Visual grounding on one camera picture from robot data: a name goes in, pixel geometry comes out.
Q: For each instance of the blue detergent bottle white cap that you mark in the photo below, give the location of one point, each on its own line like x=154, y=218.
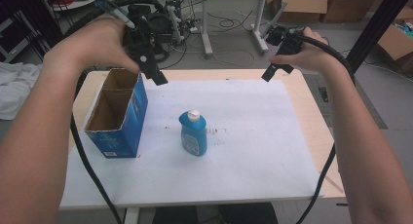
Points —
x=194, y=136

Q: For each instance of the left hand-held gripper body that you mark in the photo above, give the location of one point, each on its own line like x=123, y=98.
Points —
x=139, y=42

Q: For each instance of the person's right hand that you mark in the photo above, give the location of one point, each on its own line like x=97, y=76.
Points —
x=311, y=58

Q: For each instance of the grey metal rack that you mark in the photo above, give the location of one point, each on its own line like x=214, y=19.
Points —
x=13, y=39

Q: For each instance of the open brown cardboard box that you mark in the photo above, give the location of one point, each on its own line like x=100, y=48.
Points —
x=305, y=5

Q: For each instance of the white power strip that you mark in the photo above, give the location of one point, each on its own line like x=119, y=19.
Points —
x=194, y=29

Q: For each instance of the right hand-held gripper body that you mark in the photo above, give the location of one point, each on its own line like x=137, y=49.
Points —
x=287, y=40

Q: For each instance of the open computer case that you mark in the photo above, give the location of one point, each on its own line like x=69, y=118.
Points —
x=173, y=19

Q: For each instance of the round white table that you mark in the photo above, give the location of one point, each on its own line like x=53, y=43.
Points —
x=78, y=1

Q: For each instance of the cardboard box with blue contents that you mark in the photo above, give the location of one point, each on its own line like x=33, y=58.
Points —
x=394, y=42

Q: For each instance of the black metal frame post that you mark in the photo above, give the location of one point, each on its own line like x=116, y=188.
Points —
x=42, y=19

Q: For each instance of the black metal stand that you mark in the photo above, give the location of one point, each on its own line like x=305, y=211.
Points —
x=376, y=26

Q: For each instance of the person's dark trousers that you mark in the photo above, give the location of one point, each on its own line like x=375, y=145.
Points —
x=246, y=214

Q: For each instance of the white table mat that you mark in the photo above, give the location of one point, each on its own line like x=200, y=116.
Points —
x=246, y=152

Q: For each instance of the person's left hand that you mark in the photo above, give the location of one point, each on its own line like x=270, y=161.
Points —
x=91, y=45

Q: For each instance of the white table leg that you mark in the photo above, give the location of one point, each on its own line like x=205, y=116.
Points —
x=131, y=216

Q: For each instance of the white crumpled cloth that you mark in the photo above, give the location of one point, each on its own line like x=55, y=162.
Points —
x=16, y=87

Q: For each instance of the large closed cardboard box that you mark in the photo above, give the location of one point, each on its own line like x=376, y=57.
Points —
x=350, y=5

